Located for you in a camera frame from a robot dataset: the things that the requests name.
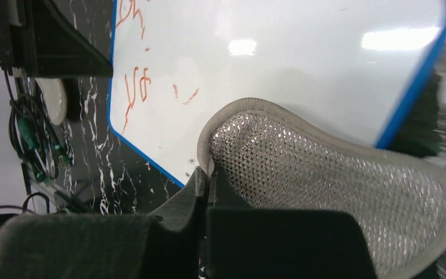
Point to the blue framed whiteboard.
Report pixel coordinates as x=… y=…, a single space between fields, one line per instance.
x=351 y=68

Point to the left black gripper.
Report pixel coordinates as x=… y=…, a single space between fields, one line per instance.
x=36 y=40

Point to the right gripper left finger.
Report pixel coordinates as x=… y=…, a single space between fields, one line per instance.
x=161 y=244

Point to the silver mesh eraser pad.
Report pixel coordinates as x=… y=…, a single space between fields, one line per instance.
x=275 y=159
x=55 y=97

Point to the aluminium rail frame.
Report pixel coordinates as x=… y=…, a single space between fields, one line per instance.
x=63 y=201

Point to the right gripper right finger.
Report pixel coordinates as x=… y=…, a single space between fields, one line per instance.
x=244 y=242

